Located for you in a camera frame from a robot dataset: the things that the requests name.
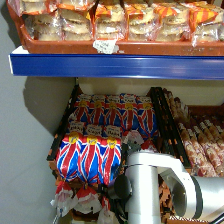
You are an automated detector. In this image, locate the white paper price label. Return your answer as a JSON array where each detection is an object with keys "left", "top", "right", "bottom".
[{"left": 92, "top": 38, "right": 120, "bottom": 55}]

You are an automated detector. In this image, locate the clear wrapped crumpet pack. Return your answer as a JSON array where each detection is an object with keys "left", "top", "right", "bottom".
[
  {"left": 8, "top": 0, "right": 58, "bottom": 17},
  {"left": 24, "top": 13, "right": 64, "bottom": 42}
]

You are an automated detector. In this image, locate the brown plastic crate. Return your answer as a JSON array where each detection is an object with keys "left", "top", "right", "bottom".
[{"left": 161, "top": 87, "right": 224, "bottom": 188}]

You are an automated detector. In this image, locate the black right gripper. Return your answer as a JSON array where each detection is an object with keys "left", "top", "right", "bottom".
[{"left": 106, "top": 173, "right": 133, "bottom": 224}]

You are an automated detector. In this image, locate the crumpet pack orange striped label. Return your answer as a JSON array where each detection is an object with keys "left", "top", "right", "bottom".
[
  {"left": 56, "top": 0, "right": 98, "bottom": 42},
  {"left": 125, "top": 2, "right": 159, "bottom": 43},
  {"left": 94, "top": 2, "right": 129, "bottom": 42},
  {"left": 153, "top": 2, "right": 194, "bottom": 43},
  {"left": 189, "top": 0, "right": 224, "bottom": 47}
]

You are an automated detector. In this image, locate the orange lattice plastic crate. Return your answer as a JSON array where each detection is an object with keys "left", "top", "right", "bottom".
[{"left": 48, "top": 146, "right": 193, "bottom": 224}]

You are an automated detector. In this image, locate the blue shelf edge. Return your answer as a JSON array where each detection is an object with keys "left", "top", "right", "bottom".
[{"left": 8, "top": 45, "right": 224, "bottom": 81}]

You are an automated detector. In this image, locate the clear wrapped brown roll pack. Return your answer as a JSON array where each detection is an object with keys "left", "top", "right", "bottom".
[
  {"left": 193, "top": 124, "right": 224, "bottom": 177},
  {"left": 199, "top": 117, "right": 224, "bottom": 148},
  {"left": 163, "top": 88, "right": 191, "bottom": 129},
  {"left": 177, "top": 122, "right": 218, "bottom": 178}
]

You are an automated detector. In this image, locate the black plastic crate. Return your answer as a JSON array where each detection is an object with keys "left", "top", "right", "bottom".
[{"left": 46, "top": 84, "right": 193, "bottom": 169}]

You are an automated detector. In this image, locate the orange-brown bakery tray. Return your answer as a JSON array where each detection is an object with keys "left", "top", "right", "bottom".
[{"left": 6, "top": 0, "right": 224, "bottom": 57}]

